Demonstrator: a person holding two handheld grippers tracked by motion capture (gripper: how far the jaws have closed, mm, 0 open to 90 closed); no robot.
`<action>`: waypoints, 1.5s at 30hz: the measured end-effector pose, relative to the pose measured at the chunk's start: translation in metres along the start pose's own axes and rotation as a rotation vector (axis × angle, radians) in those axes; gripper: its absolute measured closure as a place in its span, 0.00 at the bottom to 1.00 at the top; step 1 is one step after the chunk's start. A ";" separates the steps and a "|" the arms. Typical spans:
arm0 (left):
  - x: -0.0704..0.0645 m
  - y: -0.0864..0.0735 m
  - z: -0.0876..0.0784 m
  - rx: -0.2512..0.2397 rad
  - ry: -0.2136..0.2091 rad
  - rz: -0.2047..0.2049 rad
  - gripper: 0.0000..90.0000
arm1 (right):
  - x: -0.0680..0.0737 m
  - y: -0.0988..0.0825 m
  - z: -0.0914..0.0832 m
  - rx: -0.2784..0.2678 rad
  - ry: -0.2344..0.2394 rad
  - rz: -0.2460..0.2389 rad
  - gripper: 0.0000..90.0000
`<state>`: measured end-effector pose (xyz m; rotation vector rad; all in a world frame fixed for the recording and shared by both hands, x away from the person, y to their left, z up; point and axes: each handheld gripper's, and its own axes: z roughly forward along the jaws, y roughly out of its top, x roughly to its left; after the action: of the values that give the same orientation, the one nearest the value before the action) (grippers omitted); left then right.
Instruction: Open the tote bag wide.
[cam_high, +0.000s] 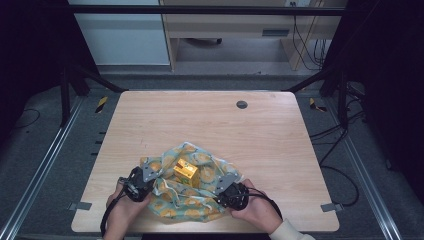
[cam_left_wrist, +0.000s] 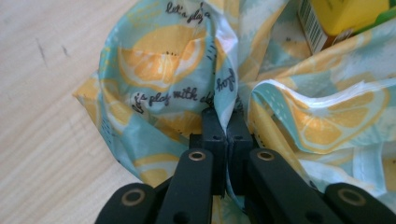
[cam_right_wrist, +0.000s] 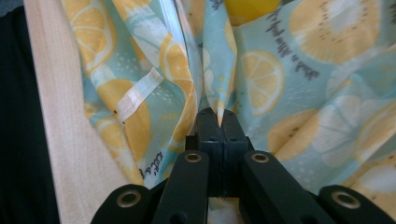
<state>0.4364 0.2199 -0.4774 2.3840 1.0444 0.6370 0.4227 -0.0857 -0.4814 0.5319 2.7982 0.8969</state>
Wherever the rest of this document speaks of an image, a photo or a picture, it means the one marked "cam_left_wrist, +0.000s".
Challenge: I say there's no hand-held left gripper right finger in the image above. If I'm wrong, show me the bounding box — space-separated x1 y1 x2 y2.
227 110 260 197

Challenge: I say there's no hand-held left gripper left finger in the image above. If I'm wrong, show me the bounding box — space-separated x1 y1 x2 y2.
189 106 228 197

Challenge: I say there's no teal lemon-print tote bag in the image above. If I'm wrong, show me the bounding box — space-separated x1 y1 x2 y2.
72 0 396 224

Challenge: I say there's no yellow carton box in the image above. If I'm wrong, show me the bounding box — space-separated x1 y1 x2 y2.
297 0 396 56

